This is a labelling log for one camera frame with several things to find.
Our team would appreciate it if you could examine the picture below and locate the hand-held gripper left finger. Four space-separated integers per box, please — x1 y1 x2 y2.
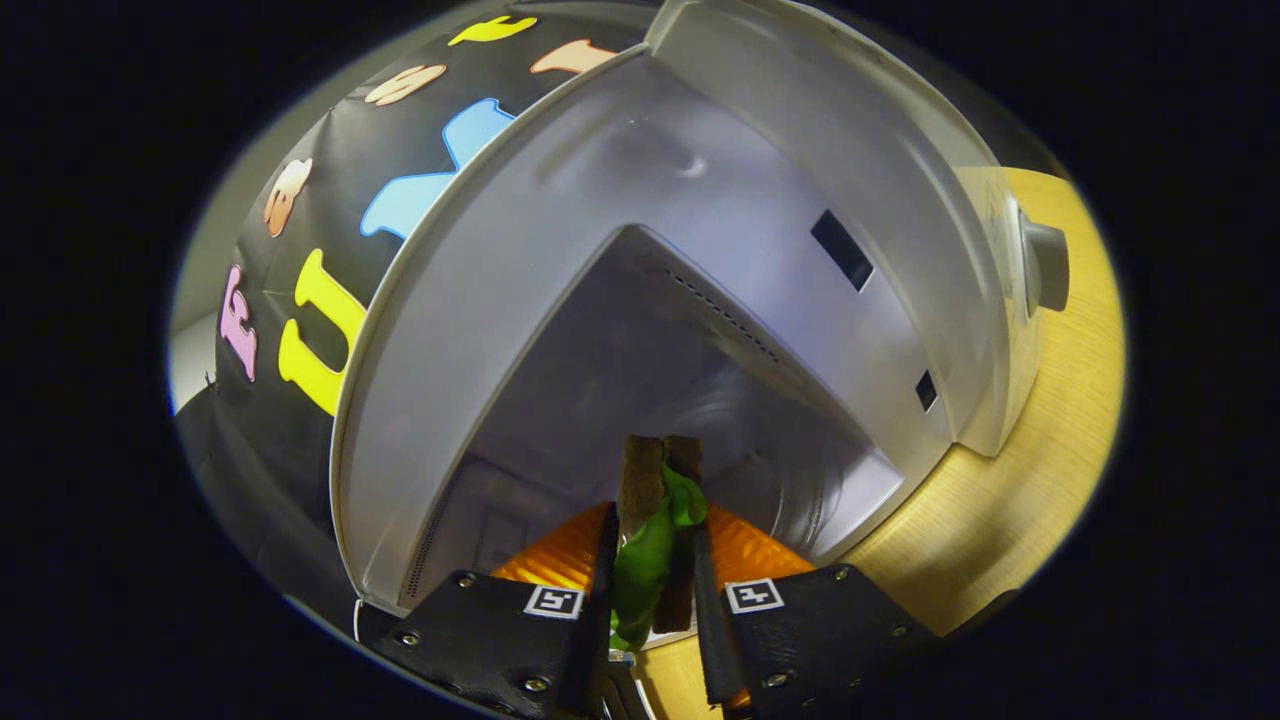
370 500 619 720

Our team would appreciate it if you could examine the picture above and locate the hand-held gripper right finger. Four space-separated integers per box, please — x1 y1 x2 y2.
690 503 941 716

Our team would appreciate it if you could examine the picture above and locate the brown bread lettuce sandwich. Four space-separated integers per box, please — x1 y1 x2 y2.
608 433 709 653

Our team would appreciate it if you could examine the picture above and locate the white microwave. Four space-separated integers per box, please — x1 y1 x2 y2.
330 0 1071 621

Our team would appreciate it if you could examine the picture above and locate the black backdrop cloth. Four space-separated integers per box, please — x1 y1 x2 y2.
175 0 641 641

